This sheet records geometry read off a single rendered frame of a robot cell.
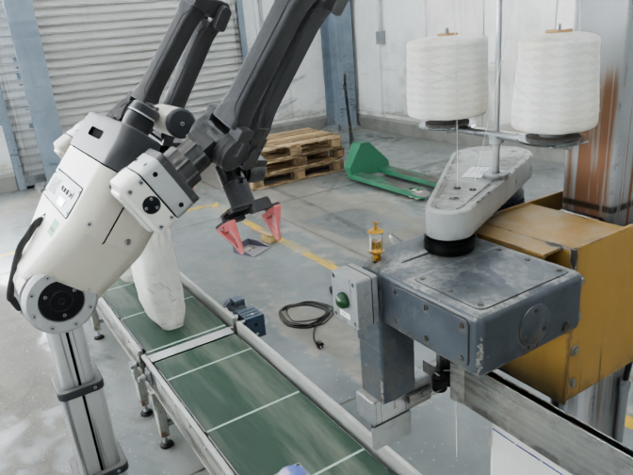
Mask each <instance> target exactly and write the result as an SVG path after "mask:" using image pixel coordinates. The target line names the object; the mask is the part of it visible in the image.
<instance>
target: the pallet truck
mask: <svg viewBox="0 0 633 475"><path fill-rule="evenodd" d="M346 76H347V72H344V84H343V89H344V92H345V100H346V108H347V116H348V124H349V151H348V158H347V162H346V165H345V169H346V172H347V175H348V178H350V179H353V180H356V181H360V182H363V183H366V184H369V185H372V186H375V187H379V188H384V189H388V190H391V191H394V192H397V193H400V194H404V195H407V196H409V197H410V198H415V199H416V200H419V199H426V197H428V196H430V193H429V192H428V191H426V190H424V189H422V188H418V187H415V186H412V185H408V184H404V183H400V182H398V181H394V180H390V179H387V178H383V177H379V176H377V175H373V174H372V173H376V172H381V173H385V174H388V175H392V176H395V177H399V178H402V179H406V180H410V181H414V182H417V183H421V184H424V185H428V186H432V187H436V185H437V183H438V181H439V179H440V177H436V176H432V175H428V174H424V173H420V172H413V171H409V170H405V169H401V168H398V167H394V166H390V165H389V162H388V159H387V158H386V157H385V156H384V155H383V154H382V153H381V152H380V151H378V150H377V149H376V148H375V147H374V146H373V145H372V144H371V143H370V142H369V141H364V140H355V141H354V138H353V134H352V130H351V121H350V114H349V98H348V91H347V88H348V86H347V82H346V80H347V79H346Z"/></svg>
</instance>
